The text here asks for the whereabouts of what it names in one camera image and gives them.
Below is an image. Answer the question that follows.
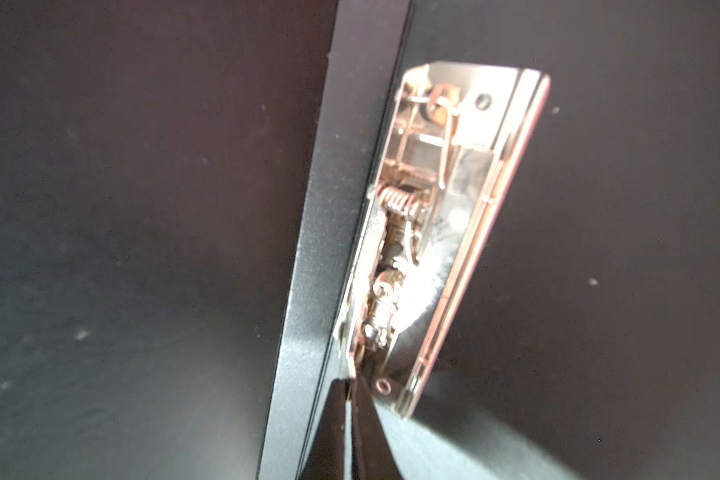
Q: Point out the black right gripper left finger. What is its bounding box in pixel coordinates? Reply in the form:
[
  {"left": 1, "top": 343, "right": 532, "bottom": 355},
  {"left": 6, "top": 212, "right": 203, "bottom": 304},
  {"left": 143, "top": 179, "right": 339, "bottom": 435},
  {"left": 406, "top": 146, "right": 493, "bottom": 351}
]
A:
[{"left": 300, "top": 379, "right": 349, "bottom": 480}]

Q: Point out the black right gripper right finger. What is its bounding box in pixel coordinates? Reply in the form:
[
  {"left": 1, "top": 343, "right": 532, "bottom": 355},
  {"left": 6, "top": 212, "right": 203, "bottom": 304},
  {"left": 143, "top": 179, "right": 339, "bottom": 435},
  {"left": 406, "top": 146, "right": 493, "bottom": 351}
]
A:
[{"left": 351, "top": 377, "right": 403, "bottom": 480}]

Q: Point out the teal clip folder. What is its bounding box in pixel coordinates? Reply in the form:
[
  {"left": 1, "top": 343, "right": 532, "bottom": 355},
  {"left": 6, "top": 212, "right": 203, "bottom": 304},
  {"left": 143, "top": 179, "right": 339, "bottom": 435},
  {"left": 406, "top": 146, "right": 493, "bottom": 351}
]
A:
[{"left": 0, "top": 1, "right": 720, "bottom": 479}]

